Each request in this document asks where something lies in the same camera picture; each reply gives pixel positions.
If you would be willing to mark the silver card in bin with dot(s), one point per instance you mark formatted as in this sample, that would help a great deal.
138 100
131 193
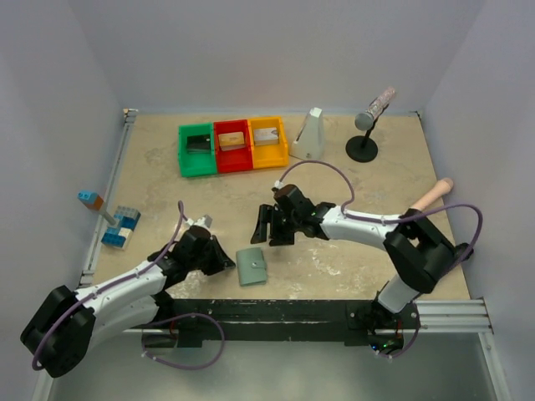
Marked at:
266 136

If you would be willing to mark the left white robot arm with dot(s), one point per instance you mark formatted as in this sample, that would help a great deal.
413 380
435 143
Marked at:
71 322

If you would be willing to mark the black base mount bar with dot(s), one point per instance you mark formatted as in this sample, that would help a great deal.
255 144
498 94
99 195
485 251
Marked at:
351 322

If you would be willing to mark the tan card in bin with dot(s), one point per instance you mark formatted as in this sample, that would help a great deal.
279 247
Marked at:
231 141

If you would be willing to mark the blue orange brick hammer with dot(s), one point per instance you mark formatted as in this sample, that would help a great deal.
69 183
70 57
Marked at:
94 202

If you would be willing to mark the black microphone stand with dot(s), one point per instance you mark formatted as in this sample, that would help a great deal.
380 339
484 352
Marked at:
362 148

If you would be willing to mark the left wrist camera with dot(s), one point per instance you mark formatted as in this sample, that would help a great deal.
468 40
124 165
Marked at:
203 221

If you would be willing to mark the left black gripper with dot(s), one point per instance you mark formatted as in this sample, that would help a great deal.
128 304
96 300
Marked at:
221 261

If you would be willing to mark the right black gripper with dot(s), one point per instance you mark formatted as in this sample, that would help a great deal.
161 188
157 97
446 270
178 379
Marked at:
266 213

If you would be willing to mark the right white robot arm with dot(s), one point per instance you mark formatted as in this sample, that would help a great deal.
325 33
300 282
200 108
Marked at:
420 253

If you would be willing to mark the green card holder wallet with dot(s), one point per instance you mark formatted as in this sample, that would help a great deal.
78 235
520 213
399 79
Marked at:
251 267

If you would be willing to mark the black microphone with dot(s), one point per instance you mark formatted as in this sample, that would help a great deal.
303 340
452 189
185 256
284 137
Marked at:
462 252

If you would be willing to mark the white metronome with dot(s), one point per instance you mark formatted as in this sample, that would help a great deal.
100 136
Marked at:
310 141

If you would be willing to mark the green plastic bin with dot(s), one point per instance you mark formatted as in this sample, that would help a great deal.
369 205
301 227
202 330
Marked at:
195 165

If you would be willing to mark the red plastic bin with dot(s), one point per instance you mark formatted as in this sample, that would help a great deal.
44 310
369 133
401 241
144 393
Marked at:
234 160

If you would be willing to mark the grey glitter microphone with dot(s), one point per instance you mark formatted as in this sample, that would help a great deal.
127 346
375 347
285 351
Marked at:
374 109

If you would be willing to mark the yellow plastic bin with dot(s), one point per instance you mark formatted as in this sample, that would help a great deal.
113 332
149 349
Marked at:
269 156

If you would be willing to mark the blue toy brick stack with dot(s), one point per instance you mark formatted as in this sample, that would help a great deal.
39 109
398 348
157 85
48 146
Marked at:
119 235

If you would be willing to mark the black card in bin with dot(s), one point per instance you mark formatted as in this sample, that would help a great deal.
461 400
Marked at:
198 144

